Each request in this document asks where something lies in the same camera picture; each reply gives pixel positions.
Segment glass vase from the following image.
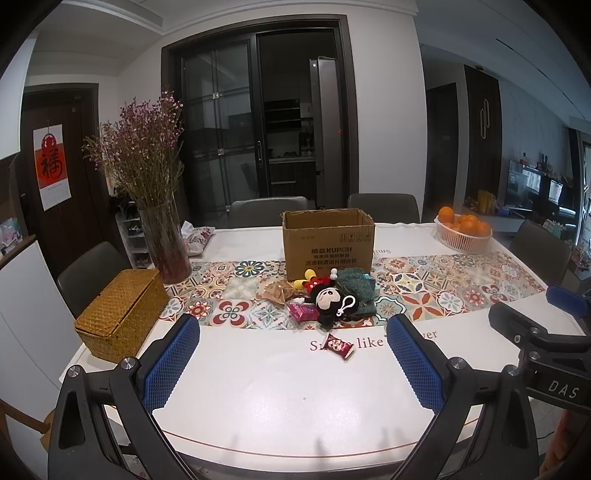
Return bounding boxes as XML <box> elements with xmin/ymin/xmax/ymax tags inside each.
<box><xmin>137</xmin><ymin>198</ymin><xmax>192</xmax><ymax>285</ymax></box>

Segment white shoe rack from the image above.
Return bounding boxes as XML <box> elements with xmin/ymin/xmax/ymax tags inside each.
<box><xmin>115</xmin><ymin>203</ymin><xmax>153</xmax><ymax>269</ymax></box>

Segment person's right forearm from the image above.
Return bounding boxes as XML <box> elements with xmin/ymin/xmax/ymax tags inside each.
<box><xmin>538</xmin><ymin>408</ymin><xmax>591</xmax><ymax>480</ymax></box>

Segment floral tissue pouch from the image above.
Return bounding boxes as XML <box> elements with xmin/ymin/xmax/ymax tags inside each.
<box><xmin>181</xmin><ymin>222</ymin><xmax>217</xmax><ymax>256</ymax></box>

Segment grey dining chair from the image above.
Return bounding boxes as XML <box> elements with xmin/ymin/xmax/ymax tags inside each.
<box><xmin>58</xmin><ymin>241</ymin><xmax>133</xmax><ymax>319</ymax></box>
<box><xmin>508</xmin><ymin>219</ymin><xmax>573</xmax><ymax>287</ymax></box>
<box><xmin>347</xmin><ymin>193</ymin><xmax>421</xmax><ymax>225</ymax></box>
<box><xmin>228</xmin><ymin>196</ymin><xmax>309</xmax><ymax>230</ymax></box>

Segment dark wall panel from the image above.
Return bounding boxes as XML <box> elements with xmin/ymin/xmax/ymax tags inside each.
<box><xmin>464</xmin><ymin>65</ymin><xmax>502</xmax><ymax>213</ymax></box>

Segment mouse plush toy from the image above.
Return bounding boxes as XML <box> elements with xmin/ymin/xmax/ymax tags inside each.
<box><xmin>291</xmin><ymin>270</ymin><xmax>359</xmax><ymax>331</ymax></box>

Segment pile of oranges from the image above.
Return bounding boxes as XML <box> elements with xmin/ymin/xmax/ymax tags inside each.
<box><xmin>438</xmin><ymin>206</ymin><xmax>491</xmax><ymax>237</ymax></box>

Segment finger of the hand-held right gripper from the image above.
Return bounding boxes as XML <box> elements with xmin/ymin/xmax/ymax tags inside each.
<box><xmin>488</xmin><ymin>302</ymin><xmax>550</xmax><ymax>352</ymax></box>
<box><xmin>546</xmin><ymin>285</ymin><xmax>591</xmax><ymax>320</ymax></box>

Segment red candy wrapper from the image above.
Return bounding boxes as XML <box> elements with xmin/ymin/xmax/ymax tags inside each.
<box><xmin>321</xmin><ymin>335</ymin><xmax>356</xmax><ymax>362</ymax></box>

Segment television screen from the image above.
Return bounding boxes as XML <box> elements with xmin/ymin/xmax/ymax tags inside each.
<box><xmin>507</xmin><ymin>159</ymin><xmax>578</xmax><ymax>216</ymax></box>

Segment dried purple flowers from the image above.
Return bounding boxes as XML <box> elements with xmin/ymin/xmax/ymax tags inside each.
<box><xmin>82</xmin><ymin>90</ymin><xmax>185</xmax><ymax>210</ymax></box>

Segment sliding glass door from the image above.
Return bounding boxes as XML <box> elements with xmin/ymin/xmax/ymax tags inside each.
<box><xmin>161</xmin><ymin>15</ymin><xmax>359</xmax><ymax>228</ymax></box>

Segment red wall calendar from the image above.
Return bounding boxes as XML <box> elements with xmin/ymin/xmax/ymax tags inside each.
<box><xmin>33</xmin><ymin>122</ymin><xmax>73</xmax><ymax>212</ymax></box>

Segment white plastic fruit basket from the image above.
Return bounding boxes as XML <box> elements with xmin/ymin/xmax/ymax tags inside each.
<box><xmin>434</xmin><ymin>217</ymin><xmax>494</xmax><ymax>254</ymax></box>

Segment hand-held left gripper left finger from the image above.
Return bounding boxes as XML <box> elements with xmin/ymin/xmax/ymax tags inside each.
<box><xmin>48</xmin><ymin>314</ymin><xmax>201</xmax><ymax>480</ymax></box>

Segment brown cardboard box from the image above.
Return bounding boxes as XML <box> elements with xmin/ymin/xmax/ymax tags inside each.
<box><xmin>281</xmin><ymin>209</ymin><xmax>376</xmax><ymax>281</ymax></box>

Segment green towel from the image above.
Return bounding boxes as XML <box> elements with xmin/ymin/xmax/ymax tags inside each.
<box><xmin>335</xmin><ymin>268</ymin><xmax>380</xmax><ymax>317</ymax></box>

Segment wooden chair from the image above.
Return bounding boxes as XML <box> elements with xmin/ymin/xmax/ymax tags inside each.
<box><xmin>0</xmin><ymin>398</ymin><xmax>52</xmax><ymax>451</ymax></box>

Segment woven wicker basket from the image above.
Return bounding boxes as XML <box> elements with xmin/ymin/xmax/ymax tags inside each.
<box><xmin>75</xmin><ymin>268</ymin><xmax>171</xmax><ymax>364</ymax></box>

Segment patterned table runner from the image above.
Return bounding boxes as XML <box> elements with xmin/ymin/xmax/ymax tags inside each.
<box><xmin>159</xmin><ymin>254</ymin><xmax>546</xmax><ymax>331</ymax></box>

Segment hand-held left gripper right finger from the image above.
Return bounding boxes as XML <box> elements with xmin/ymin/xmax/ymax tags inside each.
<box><xmin>385</xmin><ymin>314</ymin><xmax>541</xmax><ymax>480</ymax></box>

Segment pink snack packet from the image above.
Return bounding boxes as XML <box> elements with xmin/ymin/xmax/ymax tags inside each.
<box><xmin>286</xmin><ymin>302</ymin><xmax>322</xmax><ymax>324</ymax></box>

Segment gold snack packet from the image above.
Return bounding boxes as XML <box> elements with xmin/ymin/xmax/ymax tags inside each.
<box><xmin>256</xmin><ymin>279</ymin><xmax>296</xmax><ymax>305</ymax></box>

